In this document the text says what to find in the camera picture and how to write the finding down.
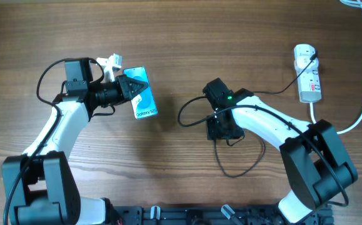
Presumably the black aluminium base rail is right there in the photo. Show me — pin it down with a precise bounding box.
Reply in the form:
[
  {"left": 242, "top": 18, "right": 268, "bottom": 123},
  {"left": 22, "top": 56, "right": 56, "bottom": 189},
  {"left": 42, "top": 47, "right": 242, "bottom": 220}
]
[{"left": 105, "top": 204, "right": 334, "bottom": 225}]

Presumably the white power strip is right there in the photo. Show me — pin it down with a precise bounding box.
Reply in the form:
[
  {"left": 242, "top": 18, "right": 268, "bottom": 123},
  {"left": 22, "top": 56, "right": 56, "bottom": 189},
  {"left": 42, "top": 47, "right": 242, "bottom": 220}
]
[{"left": 294, "top": 44, "right": 321, "bottom": 103}]

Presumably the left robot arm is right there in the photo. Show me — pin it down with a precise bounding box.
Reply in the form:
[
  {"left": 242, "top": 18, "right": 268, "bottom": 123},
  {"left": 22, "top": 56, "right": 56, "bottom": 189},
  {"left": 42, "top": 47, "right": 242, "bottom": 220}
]
[{"left": 2, "top": 57, "right": 149, "bottom": 224}]

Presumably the teal-screen Galaxy smartphone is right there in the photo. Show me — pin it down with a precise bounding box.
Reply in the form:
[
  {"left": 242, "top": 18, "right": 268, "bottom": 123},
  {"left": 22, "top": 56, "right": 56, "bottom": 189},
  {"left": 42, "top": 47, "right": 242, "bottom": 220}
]
[{"left": 123, "top": 66, "right": 158, "bottom": 119}]

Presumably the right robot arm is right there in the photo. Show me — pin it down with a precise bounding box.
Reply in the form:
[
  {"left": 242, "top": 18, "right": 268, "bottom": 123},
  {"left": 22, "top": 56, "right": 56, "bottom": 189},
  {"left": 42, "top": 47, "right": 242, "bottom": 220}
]
[{"left": 203, "top": 78, "right": 358, "bottom": 224}]

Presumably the black USB charging cable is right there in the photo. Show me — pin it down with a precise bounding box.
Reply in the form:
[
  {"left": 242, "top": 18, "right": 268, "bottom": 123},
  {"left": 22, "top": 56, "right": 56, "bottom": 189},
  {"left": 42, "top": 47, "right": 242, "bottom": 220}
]
[{"left": 213, "top": 51, "right": 319, "bottom": 178}]

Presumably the white USB charger plug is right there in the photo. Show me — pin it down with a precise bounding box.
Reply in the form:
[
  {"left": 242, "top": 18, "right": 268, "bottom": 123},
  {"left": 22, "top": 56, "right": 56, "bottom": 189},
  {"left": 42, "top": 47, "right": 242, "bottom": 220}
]
[{"left": 294, "top": 54, "right": 319, "bottom": 73}]

